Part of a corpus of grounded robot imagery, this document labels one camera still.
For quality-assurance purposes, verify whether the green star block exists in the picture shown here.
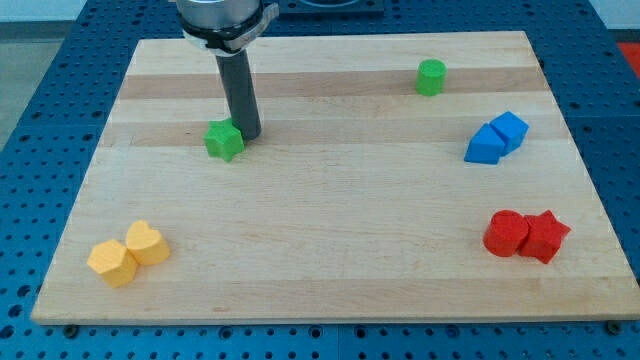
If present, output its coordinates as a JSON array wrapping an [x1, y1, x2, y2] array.
[[203, 118, 245, 162]]

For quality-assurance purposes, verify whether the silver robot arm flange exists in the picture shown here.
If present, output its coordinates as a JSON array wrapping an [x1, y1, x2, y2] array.
[[176, 0, 280, 57]]

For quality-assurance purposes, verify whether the red star block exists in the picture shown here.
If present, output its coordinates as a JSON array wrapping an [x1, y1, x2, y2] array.
[[519, 210, 571, 264]]

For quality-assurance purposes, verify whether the light wooden board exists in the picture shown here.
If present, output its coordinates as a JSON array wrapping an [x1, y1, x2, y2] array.
[[32, 31, 639, 325]]

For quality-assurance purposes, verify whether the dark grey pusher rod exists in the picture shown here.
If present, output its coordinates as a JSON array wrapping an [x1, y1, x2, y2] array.
[[216, 50, 262, 140]]

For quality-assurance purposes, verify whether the green cylinder block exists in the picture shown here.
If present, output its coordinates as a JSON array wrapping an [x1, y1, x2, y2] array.
[[415, 59, 447, 96]]

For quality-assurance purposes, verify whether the blue triangular block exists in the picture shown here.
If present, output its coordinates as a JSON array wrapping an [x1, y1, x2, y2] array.
[[464, 123, 506, 165]]

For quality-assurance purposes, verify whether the yellow heart block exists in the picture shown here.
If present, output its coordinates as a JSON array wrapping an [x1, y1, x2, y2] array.
[[125, 220, 171, 266]]

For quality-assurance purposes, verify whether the red cylinder block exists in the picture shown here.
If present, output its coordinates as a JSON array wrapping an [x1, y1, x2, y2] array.
[[483, 210, 529, 257]]

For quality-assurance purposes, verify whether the blue cube block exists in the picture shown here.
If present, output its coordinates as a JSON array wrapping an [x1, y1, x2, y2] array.
[[489, 111, 529, 156]]

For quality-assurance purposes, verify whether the yellow hexagon block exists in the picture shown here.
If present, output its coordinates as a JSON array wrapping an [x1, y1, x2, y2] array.
[[87, 239, 138, 288]]

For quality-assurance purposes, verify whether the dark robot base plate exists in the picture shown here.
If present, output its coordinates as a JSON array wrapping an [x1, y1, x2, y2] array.
[[277, 0, 385, 16]]

